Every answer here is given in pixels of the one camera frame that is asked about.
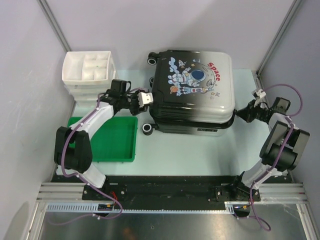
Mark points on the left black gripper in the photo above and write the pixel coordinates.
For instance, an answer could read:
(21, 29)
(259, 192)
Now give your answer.
(137, 109)

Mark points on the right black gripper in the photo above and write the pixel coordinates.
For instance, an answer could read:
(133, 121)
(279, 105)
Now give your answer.
(247, 113)

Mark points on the space astronaut hardshell suitcase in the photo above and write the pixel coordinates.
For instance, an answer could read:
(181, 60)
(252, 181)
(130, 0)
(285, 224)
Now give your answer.
(193, 93)

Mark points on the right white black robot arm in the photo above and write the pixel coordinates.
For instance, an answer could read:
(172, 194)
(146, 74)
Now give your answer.
(284, 146)

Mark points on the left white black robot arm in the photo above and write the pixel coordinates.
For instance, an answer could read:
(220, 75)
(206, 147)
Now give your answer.
(73, 151)

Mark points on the green plastic tray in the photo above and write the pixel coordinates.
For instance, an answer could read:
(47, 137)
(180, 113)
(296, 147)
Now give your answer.
(115, 141)

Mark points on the white stacked drawer organizer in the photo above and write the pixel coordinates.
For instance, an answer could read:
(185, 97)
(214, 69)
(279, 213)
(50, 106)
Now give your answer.
(86, 74)

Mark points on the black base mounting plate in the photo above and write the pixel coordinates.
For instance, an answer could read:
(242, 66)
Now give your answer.
(233, 181)

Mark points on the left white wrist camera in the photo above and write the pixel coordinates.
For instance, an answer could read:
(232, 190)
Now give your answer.
(145, 98)

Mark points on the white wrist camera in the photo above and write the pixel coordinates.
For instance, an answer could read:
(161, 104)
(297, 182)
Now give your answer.
(259, 95)
(145, 98)

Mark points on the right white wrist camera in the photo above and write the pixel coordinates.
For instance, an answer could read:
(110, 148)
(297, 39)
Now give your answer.
(259, 95)

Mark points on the aluminium frame rail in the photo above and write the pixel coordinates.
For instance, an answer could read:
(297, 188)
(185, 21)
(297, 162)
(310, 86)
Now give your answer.
(268, 193)

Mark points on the grey slotted cable duct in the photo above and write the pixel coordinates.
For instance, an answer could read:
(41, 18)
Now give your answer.
(215, 208)

